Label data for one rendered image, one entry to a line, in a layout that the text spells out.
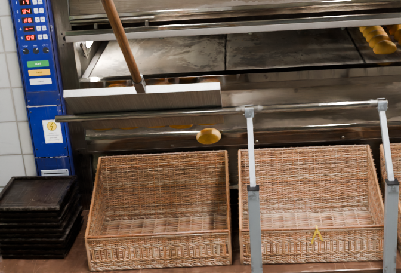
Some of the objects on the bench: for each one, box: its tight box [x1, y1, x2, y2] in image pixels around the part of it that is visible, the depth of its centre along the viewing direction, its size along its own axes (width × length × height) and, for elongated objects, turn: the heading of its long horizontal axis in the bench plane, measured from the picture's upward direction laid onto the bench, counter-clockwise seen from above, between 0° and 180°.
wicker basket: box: [84, 149, 233, 271], centre depth 302 cm, size 49×56×28 cm
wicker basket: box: [237, 144, 384, 265], centre depth 299 cm, size 49×56×28 cm
